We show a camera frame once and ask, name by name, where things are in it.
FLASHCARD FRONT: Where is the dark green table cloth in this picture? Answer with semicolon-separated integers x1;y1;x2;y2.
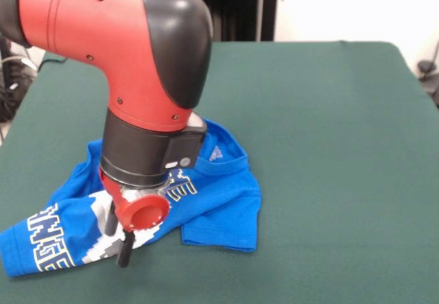
0;40;439;304

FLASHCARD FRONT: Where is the black floor stand base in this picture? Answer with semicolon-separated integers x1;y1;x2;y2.
0;36;38;124
416;60;439;109

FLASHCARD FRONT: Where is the blue printed t-shirt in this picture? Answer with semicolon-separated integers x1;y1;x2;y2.
0;117;263;278

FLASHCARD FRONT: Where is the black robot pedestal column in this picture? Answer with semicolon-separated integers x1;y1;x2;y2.
166;0;285;43

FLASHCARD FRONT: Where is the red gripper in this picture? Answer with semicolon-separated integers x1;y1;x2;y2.
98;166;171;269

